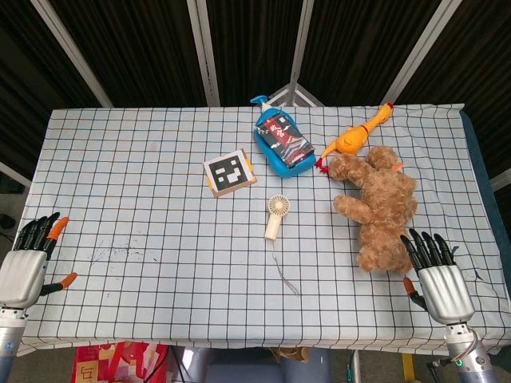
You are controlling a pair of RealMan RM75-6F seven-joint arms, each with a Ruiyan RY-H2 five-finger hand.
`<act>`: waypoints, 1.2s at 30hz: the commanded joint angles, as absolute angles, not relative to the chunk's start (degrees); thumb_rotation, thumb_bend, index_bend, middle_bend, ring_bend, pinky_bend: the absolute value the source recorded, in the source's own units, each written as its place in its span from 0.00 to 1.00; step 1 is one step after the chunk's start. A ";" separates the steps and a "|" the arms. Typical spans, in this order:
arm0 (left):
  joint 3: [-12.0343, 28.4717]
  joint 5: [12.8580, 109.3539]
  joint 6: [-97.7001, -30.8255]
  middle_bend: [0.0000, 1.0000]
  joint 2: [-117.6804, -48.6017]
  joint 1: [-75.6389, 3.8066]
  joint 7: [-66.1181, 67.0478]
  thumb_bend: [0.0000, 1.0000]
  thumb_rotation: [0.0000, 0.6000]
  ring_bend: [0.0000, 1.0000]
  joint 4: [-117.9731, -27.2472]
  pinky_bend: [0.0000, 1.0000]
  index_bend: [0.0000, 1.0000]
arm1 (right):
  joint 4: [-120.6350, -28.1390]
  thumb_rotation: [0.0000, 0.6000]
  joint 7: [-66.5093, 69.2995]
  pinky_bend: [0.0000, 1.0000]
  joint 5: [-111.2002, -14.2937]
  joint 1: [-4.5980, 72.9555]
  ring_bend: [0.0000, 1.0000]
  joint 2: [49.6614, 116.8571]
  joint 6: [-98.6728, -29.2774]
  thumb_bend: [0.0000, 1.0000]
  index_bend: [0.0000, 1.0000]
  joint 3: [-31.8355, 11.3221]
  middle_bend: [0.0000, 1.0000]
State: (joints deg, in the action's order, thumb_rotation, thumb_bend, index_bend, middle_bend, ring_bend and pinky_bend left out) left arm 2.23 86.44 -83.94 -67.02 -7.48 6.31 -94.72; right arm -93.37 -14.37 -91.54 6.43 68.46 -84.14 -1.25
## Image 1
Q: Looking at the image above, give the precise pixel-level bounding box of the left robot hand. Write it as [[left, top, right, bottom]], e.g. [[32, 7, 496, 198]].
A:
[[0, 211, 78, 309]]

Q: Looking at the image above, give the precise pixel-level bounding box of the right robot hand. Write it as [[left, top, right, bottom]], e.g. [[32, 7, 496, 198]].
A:
[[400, 228, 476, 323]]

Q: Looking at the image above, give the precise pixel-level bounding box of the small white handheld fan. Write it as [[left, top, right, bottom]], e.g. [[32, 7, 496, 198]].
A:
[[263, 194, 300, 297]]

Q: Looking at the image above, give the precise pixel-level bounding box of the brown teddy bear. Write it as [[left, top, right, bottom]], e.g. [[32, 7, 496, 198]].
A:
[[327, 145, 418, 274]]

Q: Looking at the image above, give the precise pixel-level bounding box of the red patterned bag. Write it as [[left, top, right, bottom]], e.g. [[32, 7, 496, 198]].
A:
[[73, 341, 170, 383]]

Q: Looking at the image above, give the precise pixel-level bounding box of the yellow rubber chicken toy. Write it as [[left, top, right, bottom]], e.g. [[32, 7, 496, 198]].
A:
[[315, 101, 395, 176]]

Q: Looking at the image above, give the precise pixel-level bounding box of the blue checkered tablecloth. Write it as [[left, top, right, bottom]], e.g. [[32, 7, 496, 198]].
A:
[[16, 103, 511, 357]]

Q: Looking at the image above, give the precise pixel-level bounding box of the blue pump soap bottle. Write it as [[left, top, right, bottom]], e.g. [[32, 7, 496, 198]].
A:
[[250, 95, 316, 180]]

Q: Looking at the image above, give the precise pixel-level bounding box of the dark printed packet box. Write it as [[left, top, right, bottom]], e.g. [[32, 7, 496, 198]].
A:
[[256, 112, 316, 164]]

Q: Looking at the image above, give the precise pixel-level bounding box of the cardboard fiducial marker card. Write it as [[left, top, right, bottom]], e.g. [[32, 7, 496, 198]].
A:
[[202, 148, 259, 199]]

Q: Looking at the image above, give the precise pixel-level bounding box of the white frame post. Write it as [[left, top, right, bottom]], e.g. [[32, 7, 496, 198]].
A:
[[186, 0, 221, 107], [269, 0, 325, 108], [381, 0, 464, 106], [30, 0, 114, 109]]

